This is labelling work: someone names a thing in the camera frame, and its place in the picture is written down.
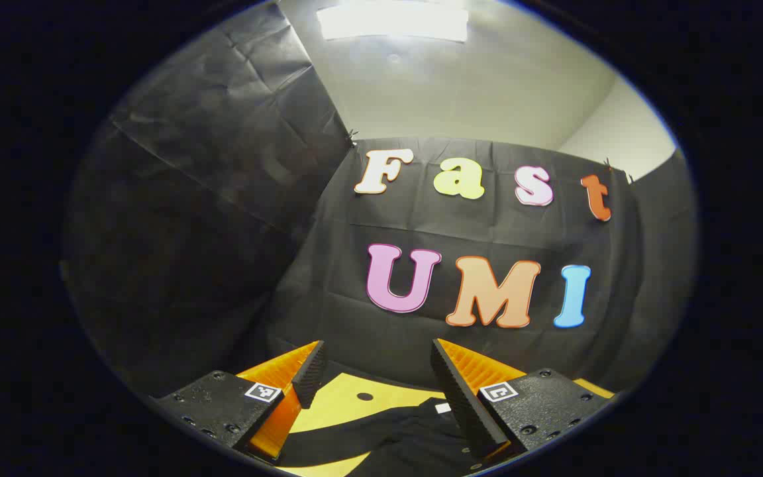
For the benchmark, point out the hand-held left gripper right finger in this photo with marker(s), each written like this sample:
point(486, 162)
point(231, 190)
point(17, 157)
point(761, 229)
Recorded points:
point(461, 397)

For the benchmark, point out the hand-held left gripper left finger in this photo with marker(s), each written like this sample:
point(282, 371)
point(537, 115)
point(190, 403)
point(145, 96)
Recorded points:
point(310, 379)

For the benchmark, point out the black button shirt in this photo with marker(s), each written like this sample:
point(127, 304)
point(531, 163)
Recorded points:
point(408, 438)

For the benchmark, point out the black backdrop cloth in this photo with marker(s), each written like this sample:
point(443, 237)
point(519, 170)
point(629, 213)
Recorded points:
point(222, 199)

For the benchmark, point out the ceiling light panel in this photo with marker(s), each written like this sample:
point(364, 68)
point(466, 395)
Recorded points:
point(391, 21)

